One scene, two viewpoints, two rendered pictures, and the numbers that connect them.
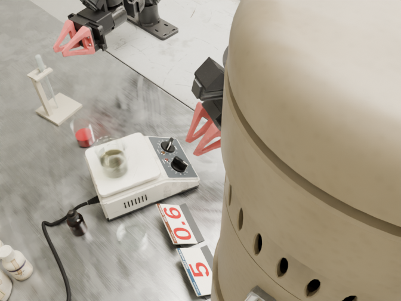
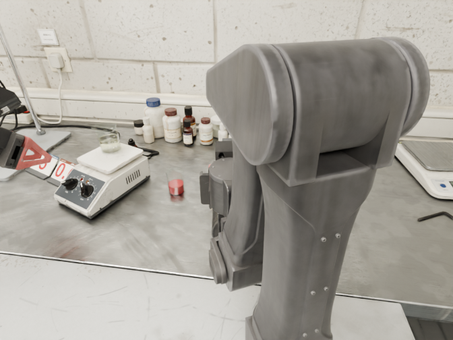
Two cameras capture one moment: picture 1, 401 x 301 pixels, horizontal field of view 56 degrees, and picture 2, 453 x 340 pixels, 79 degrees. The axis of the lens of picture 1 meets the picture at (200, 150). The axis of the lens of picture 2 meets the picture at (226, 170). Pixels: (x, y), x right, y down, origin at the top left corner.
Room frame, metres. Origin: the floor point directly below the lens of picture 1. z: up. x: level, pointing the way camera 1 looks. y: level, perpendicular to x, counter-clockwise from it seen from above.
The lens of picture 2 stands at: (1.11, 0.04, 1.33)
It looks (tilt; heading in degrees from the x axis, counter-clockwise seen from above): 33 degrees down; 145
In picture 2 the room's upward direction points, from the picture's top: straight up
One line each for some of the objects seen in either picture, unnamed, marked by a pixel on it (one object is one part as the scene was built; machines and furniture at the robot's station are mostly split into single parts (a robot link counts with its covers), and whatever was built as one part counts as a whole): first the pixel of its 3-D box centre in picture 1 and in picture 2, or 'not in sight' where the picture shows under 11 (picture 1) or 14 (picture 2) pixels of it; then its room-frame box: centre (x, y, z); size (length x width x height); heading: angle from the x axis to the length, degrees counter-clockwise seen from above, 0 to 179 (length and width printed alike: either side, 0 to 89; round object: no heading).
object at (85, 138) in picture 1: (83, 132); (175, 181); (0.57, 0.26, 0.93); 0.04 x 0.04 x 0.06
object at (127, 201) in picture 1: (138, 171); (106, 175); (0.46, 0.13, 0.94); 0.22 x 0.13 x 0.08; 115
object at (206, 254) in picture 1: (202, 269); (42, 164); (0.26, 0.00, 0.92); 0.09 x 0.06 x 0.04; 25
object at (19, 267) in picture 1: (14, 261); (147, 129); (0.26, 0.32, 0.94); 0.03 x 0.03 x 0.09
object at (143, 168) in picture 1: (122, 162); (110, 155); (0.45, 0.15, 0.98); 0.12 x 0.12 x 0.01; 25
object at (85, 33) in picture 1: (73, 42); not in sight; (0.76, 0.29, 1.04); 0.09 x 0.07 x 0.07; 146
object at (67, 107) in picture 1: (51, 90); not in sight; (0.68, 0.35, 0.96); 0.08 x 0.08 x 0.13; 56
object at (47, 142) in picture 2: not in sight; (15, 150); (0.09, -0.06, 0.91); 0.30 x 0.20 x 0.01; 137
